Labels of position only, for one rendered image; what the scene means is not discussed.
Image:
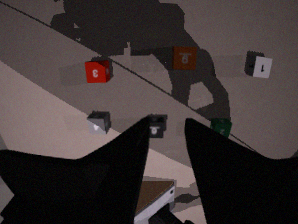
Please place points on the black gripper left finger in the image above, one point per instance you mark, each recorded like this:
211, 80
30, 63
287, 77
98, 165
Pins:
105, 183

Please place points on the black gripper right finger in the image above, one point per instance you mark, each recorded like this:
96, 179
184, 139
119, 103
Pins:
236, 185

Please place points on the green block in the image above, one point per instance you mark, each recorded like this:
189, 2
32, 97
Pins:
222, 126

